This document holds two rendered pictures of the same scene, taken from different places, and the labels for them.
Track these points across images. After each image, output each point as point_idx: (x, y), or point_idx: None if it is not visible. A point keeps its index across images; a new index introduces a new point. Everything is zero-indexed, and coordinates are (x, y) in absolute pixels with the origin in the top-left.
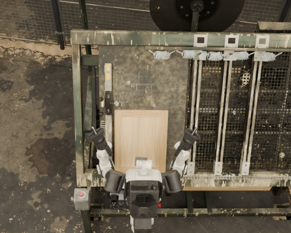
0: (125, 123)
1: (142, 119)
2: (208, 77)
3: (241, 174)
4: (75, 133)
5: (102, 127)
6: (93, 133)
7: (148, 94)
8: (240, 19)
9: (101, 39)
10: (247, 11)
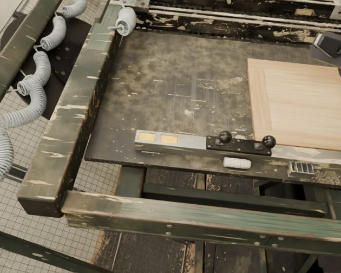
0: (286, 124)
1: (271, 96)
2: (215, 176)
3: None
4: None
5: (310, 47)
6: (339, 46)
7: (215, 84)
8: (157, 170)
9: (67, 126)
10: (150, 168)
